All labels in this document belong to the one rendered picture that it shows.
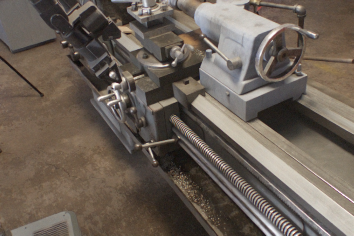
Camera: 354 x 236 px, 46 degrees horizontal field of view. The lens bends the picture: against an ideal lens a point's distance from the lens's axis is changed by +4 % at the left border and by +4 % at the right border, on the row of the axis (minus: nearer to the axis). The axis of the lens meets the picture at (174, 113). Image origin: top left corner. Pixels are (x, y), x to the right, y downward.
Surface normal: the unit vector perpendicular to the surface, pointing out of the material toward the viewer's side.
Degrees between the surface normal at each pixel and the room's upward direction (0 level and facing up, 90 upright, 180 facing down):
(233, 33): 82
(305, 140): 6
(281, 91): 90
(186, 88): 0
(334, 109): 0
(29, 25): 90
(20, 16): 90
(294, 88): 90
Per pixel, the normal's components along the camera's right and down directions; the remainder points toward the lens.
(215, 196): -0.10, -0.81
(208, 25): -0.87, 0.29
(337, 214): -0.58, -0.45
